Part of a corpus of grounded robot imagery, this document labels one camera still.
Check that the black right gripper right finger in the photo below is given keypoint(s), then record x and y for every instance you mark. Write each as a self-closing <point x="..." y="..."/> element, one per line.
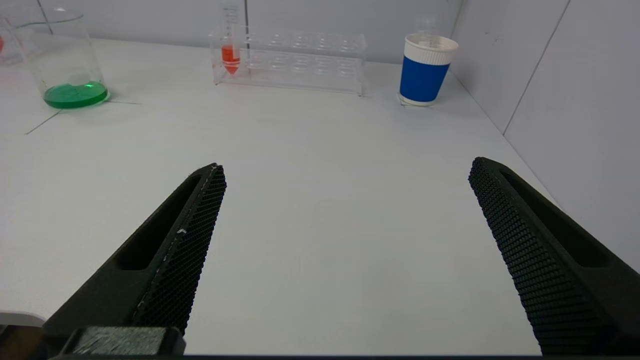
<point x="540" y="260"/>

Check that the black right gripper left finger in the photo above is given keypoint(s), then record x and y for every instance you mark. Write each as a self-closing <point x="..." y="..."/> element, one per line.
<point x="170" y="270"/>

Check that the blue and white paper cup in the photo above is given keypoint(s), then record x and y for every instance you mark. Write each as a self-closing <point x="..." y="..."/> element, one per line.
<point x="422" y="79"/>

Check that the clear glass beaker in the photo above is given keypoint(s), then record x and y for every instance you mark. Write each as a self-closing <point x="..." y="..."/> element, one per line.
<point x="75" y="96"/>

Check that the clear acrylic test tube rack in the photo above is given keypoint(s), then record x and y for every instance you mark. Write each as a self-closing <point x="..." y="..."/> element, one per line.
<point x="10" y="52"/>
<point x="300" y="64"/>

